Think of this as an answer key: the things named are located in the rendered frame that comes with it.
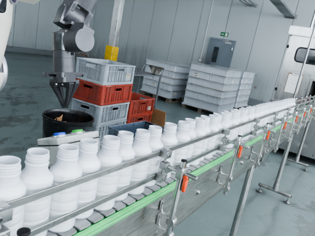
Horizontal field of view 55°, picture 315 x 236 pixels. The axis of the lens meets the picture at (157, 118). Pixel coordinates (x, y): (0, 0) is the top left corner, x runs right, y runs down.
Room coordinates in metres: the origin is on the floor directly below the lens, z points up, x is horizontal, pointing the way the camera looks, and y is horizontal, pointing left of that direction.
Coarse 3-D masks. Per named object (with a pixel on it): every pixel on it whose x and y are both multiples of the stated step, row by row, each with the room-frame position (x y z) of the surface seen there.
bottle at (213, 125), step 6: (210, 114) 1.14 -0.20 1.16; (210, 120) 1.11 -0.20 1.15; (216, 120) 1.11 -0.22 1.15; (210, 126) 1.10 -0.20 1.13; (216, 126) 1.11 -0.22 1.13; (210, 132) 1.09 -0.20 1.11; (210, 138) 1.09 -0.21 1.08; (216, 138) 1.11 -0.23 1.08; (210, 144) 1.09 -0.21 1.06; (204, 156) 1.09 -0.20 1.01; (210, 156) 1.10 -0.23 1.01
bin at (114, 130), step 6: (114, 126) 1.48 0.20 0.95; (120, 126) 1.52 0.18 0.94; (126, 126) 1.56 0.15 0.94; (132, 126) 1.61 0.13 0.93; (138, 126) 1.66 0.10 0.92; (144, 126) 1.70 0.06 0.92; (108, 132) 1.44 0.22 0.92; (114, 132) 1.42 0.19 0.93; (132, 132) 1.61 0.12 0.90; (162, 132) 1.64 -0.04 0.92
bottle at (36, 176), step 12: (36, 156) 0.47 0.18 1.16; (48, 156) 0.48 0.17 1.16; (24, 168) 0.47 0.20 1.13; (36, 168) 0.47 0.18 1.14; (24, 180) 0.46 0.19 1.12; (36, 180) 0.46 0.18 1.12; (48, 180) 0.47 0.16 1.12; (36, 204) 0.46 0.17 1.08; (48, 204) 0.48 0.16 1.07; (24, 216) 0.45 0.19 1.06; (36, 216) 0.46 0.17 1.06; (48, 216) 0.49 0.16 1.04
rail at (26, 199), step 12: (252, 120) 1.49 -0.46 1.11; (216, 132) 1.08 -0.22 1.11; (180, 144) 0.85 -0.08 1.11; (228, 144) 1.24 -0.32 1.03; (144, 156) 0.69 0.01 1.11; (156, 156) 0.74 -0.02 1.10; (48, 168) 0.54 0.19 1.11; (108, 168) 0.58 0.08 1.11; (120, 168) 0.62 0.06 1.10; (72, 180) 0.50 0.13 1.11; (84, 180) 0.53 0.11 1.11; (144, 180) 0.71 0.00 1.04; (36, 192) 0.44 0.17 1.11; (48, 192) 0.46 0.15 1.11; (120, 192) 0.63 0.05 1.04; (12, 204) 0.40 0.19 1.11; (96, 204) 0.56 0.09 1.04; (72, 216) 0.51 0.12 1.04; (36, 228) 0.44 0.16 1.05; (48, 228) 0.46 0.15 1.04
